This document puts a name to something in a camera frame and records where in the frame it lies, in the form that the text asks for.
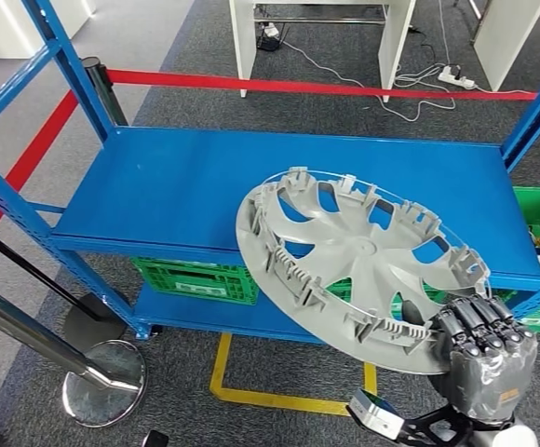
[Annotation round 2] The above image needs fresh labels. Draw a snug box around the white display plinth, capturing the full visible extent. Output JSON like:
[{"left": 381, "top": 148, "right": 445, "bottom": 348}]
[{"left": 0, "top": 0, "right": 98, "bottom": 61}]

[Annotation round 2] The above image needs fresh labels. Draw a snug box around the grey plastic wheel cover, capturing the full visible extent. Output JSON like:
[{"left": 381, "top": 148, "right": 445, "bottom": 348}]
[{"left": 235, "top": 166, "right": 492, "bottom": 376}]

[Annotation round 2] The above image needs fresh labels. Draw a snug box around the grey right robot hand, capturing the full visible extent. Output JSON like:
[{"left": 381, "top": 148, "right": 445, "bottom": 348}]
[{"left": 430, "top": 294, "right": 538, "bottom": 427}]

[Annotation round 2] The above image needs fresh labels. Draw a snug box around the white power strip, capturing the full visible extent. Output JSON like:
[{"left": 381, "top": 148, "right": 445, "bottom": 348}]
[{"left": 437, "top": 64, "right": 476, "bottom": 90}]

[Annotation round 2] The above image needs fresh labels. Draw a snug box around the black electronic device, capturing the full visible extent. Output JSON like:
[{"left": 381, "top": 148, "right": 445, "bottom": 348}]
[{"left": 256, "top": 21, "right": 284, "bottom": 52}]

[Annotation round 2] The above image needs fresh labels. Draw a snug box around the black camera bracket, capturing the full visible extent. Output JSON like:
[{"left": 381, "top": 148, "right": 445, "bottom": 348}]
[{"left": 393, "top": 403, "right": 473, "bottom": 447}]

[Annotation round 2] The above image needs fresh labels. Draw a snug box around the blue metal shelf rack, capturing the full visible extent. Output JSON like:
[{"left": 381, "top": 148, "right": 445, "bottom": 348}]
[{"left": 0, "top": 0, "right": 540, "bottom": 346}]

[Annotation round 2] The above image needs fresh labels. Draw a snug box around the white cable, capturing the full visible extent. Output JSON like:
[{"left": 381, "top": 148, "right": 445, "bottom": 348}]
[
  {"left": 474, "top": 83, "right": 538, "bottom": 98},
  {"left": 281, "top": 39, "right": 457, "bottom": 123}
]

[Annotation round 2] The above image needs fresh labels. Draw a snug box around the red barrier belt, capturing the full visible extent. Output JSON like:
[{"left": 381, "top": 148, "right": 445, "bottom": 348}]
[
  {"left": 107, "top": 69, "right": 538, "bottom": 102},
  {"left": 0, "top": 90, "right": 79, "bottom": 259}
]

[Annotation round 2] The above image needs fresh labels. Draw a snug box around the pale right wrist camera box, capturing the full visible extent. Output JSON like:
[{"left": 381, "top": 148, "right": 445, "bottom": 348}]
[{"left": 347, "top": 388, "right": 405, "bottom": 442}]

